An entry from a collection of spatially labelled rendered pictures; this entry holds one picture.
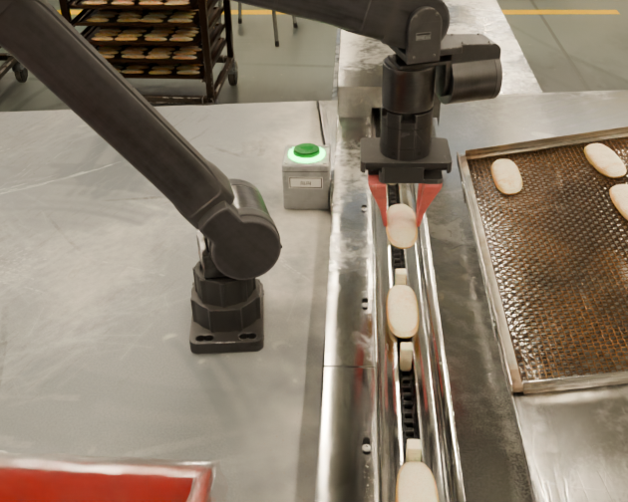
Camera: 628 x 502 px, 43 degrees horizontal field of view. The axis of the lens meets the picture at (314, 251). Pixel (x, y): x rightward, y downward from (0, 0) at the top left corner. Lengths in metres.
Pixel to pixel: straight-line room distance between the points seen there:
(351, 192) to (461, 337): 0.31
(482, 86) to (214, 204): 0.32
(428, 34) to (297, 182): 0.42
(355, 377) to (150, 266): 0.38
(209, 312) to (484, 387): 0.32
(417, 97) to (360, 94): 0.52
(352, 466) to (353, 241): 0.38
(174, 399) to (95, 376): 0.10
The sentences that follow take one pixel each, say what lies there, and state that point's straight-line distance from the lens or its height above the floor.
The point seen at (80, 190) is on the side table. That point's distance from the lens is 1.31.
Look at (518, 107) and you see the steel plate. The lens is 1.57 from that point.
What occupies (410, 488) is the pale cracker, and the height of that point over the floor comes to 0.86.
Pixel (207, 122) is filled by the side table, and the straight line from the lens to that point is 1.49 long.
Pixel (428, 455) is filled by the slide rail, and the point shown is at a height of 0.85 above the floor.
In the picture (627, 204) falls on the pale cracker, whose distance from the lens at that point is 1.05.
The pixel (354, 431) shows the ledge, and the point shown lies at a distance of 0.78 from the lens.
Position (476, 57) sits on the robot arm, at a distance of 0.88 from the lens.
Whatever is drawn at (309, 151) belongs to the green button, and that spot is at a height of 0.91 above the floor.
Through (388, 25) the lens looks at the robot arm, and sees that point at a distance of 0.81.
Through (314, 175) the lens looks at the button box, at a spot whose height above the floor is 0.88.
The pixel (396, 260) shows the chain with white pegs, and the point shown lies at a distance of 1.05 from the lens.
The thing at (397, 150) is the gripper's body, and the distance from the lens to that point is 0.88.
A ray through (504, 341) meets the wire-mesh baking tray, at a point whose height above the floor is 0.89.
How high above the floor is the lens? 1.42
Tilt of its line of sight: 33 degrees down
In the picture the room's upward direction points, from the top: 1 degrees counter-clockwise
